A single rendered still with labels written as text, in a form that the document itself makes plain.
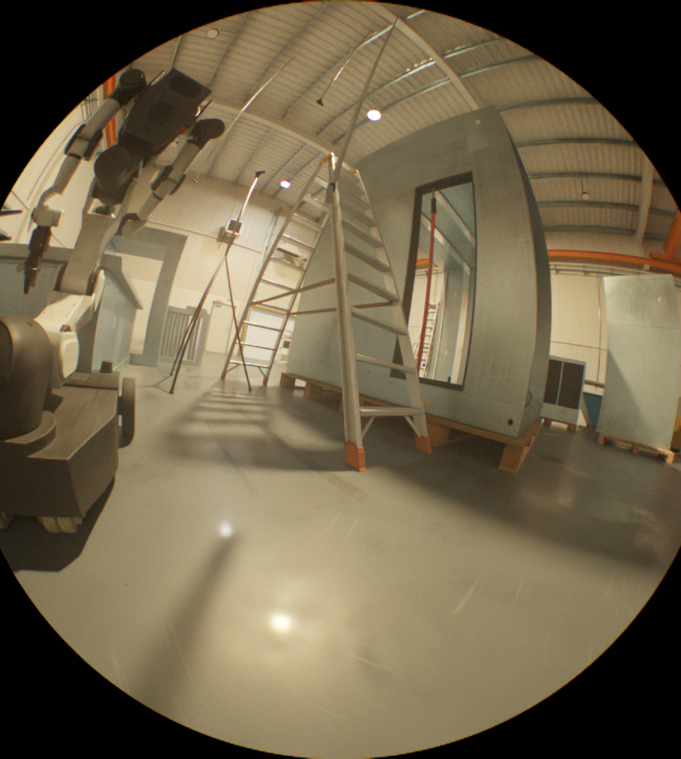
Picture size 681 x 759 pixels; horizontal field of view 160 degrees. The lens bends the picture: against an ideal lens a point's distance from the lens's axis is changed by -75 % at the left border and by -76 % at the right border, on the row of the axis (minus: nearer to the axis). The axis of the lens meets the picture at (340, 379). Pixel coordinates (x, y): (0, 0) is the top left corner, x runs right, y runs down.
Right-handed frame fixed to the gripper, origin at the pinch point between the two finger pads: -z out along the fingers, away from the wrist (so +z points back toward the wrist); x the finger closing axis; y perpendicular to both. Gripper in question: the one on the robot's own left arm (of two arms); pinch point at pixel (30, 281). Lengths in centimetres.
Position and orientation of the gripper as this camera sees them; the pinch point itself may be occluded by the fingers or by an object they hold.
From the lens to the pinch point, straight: 113.7
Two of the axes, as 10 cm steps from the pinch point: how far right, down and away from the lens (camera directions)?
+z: 4.5, -8.7, -2.3
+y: -4.7, -0.1, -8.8
